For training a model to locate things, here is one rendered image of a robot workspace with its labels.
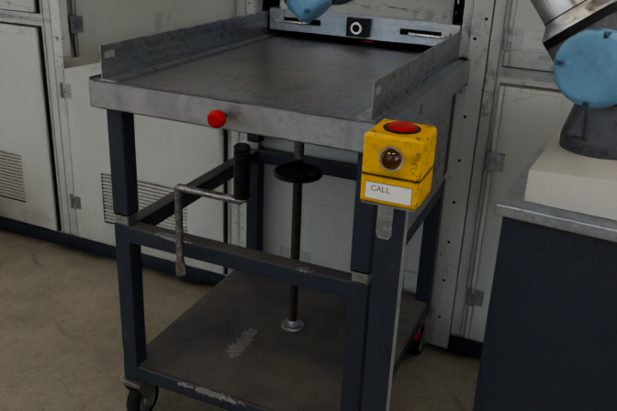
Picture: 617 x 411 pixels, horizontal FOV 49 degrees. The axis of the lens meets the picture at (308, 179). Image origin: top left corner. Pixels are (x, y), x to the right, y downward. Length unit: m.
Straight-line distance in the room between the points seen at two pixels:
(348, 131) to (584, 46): 0.39
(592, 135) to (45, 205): 1.95
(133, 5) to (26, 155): 1.06
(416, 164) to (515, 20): 0.89
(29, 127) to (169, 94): 1.30
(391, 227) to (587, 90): 0.35
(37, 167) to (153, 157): 0.52
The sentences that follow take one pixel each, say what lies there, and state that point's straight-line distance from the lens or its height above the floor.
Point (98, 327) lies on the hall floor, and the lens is 2.15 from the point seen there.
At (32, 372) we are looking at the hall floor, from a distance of 2.01.
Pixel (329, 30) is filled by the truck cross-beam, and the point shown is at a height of 0.88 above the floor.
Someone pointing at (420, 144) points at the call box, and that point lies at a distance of 0.86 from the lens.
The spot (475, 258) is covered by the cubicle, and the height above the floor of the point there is 0.31.
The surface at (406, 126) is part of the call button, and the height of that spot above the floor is 0.91.
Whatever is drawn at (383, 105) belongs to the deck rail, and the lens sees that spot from 1.17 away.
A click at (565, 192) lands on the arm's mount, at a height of 0.78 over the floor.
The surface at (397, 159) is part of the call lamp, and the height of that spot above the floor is 0.87.
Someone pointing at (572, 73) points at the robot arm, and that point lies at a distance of 1.05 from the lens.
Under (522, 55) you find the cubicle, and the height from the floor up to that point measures 0.87.
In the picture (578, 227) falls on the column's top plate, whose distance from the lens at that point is 1.09.
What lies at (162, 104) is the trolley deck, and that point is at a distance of 1.31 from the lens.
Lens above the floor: 1.15
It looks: 21 degrees down
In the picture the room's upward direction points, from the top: 2 degrees clockwise
